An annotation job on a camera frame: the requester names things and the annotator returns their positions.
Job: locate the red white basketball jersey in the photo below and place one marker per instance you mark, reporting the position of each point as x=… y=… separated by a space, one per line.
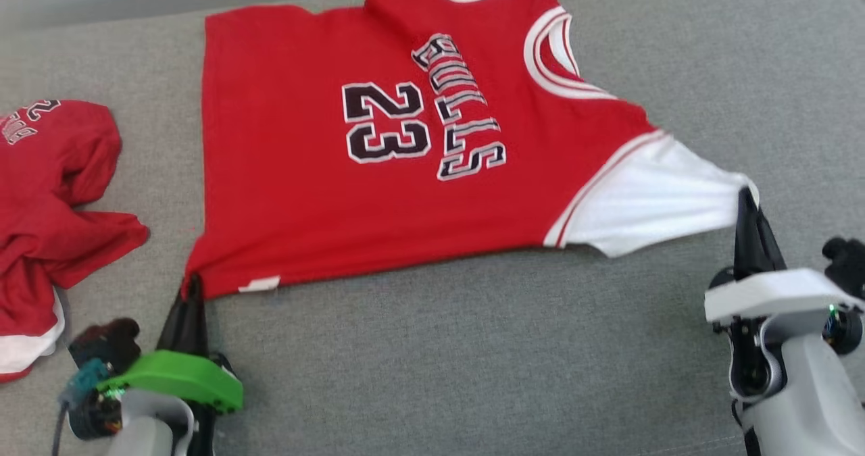
x=284 y=138

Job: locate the red basketball shorts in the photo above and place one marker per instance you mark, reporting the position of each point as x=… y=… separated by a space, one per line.
x=54 y=226

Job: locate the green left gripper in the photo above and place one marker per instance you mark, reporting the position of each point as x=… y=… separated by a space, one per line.
x=182 y=378

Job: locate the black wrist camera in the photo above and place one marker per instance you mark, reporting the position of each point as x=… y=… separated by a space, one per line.
x=845 y=257
x=108 y=341

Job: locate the grey fabric sofa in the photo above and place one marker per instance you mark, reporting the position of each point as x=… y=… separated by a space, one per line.
x=473 y=361

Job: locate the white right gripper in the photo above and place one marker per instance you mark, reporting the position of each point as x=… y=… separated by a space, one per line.
x=770 y=297

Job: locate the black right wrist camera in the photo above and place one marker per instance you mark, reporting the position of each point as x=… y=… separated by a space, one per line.
x=845 y=257

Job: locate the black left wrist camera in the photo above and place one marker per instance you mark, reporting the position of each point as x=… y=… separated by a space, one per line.
x=108 y=341

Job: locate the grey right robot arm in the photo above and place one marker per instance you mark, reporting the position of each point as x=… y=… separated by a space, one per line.
x=811 y=388

